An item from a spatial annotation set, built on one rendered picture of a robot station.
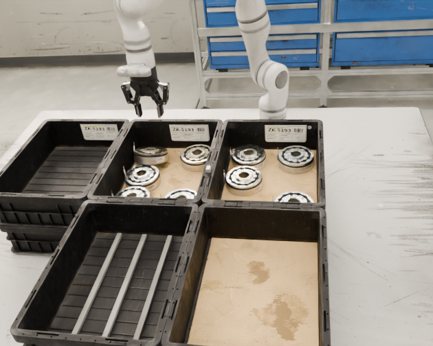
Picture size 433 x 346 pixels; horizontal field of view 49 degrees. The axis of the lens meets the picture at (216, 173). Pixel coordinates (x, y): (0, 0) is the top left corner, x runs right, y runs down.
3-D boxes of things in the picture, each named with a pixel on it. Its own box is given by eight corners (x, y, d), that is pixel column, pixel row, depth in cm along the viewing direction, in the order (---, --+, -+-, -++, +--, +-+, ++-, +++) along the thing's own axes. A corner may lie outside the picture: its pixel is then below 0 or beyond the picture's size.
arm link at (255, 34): (251, 3, 145) (273, 9, 139) (270, 73, 164) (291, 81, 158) (229, 20, 142) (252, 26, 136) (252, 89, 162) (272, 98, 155)
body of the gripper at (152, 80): (160, 58, 132) (164, 89, 137) (130, 58, 133) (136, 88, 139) (152, 69, 126) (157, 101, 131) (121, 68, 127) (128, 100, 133)
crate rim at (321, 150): (224, 125, 149) (223, 119, 148) (322, 125, 144) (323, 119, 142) (201, 210, 118) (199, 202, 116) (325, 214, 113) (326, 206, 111)
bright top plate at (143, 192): (120, 187, 137) (120, 185, 137) (154, 188, 135) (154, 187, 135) (108, 210, 129) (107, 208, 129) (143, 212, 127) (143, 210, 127)
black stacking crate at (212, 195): (227, 151, 155) (224, 121, 148) (320, 152, 149) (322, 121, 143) (205, 237, 124) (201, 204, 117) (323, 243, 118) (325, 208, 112)
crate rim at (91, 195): (132, 125, 155) (130, 119, 153) (224, 125, 149) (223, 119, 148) (86, 206, 123) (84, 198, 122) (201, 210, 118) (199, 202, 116)
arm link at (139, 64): (116, 77, 125) (111, 54, 121) (130, 60, 134) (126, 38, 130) (149, 77, 123) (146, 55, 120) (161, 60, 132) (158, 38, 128)
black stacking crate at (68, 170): (56, 148, 166) (45, 120, 159) (137, 150, 160) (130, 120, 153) (-4, 227, 134) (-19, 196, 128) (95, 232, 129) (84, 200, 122)
